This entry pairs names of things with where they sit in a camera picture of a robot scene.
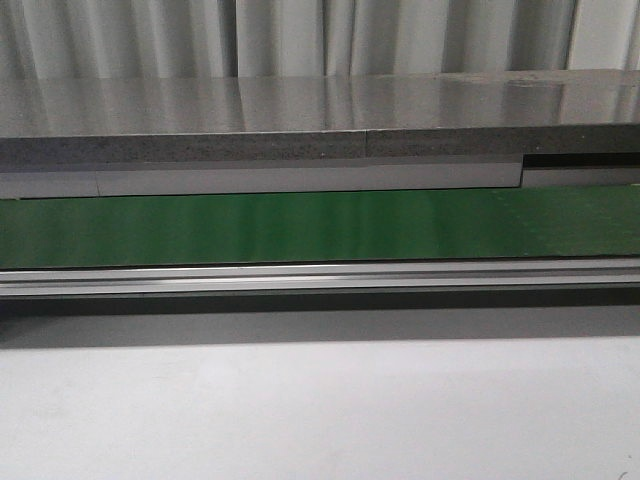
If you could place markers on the grey stone counter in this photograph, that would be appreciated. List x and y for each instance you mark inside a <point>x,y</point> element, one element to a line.
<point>125,137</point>

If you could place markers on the green conveyor belt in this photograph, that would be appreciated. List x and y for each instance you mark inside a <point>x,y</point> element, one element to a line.
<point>320,227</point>

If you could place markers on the white curtain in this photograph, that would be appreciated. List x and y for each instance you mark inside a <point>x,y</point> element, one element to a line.
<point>166,39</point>

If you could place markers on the aluminium conveyor frame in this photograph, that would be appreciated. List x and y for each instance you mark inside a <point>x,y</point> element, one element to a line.
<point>319,277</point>

